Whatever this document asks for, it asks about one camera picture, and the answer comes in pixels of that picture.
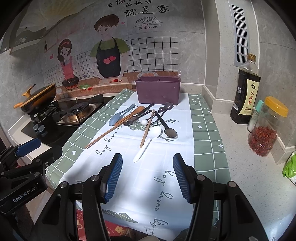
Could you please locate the black handled ladle spoon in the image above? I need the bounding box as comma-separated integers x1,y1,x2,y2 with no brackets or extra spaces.
154,111,178,138

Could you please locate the chili jar yellow lid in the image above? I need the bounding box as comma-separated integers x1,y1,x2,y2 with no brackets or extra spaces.
248,96,288,157

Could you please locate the green white checkered tablecloth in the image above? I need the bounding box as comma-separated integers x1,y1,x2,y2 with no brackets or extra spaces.
46,89,230,240

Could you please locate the small white round spoon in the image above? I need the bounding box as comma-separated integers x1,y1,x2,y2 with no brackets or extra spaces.
141,113,159,126

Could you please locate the cartoon kitchen wall sticker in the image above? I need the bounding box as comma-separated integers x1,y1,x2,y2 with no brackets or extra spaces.
9,0,206,100

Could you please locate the black wok wooden handle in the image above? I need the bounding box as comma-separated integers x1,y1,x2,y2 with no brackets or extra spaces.
14,84,56,115

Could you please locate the blue-grey plastic spoon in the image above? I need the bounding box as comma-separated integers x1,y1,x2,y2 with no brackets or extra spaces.
109,103,135,126

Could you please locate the white plastic spoon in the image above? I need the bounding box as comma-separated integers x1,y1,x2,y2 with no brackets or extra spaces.
133,126,162,163

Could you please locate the grey slotted spoon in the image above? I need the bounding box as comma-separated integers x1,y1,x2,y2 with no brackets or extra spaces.
158,102,174,116

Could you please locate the wooden chopstick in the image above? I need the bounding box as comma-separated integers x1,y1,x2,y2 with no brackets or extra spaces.
139,109,154,148
85,125,121,149

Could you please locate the small jar teal lid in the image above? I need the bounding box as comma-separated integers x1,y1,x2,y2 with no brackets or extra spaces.
247,99,264,132

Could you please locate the black gas stove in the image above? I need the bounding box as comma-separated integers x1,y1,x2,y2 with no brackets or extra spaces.
21,94,113,147

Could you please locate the steel spoon black handle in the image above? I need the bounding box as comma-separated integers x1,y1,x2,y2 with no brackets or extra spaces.
123,103,154,126

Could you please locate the purple plastic utensil holder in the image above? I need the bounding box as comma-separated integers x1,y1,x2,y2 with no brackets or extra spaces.
135,76,181,105

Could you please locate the grey wall vent grille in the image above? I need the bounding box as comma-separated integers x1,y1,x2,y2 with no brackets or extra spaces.
228,1,249,67

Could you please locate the brown wooden spoon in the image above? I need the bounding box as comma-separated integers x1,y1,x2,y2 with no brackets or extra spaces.
114,106,145,127

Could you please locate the green plastic bag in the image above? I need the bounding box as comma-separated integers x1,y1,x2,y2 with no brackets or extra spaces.
282,152,296,178

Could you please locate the dark soy sauce bottle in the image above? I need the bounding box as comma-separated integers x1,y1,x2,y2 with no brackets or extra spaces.
230,53,261,125

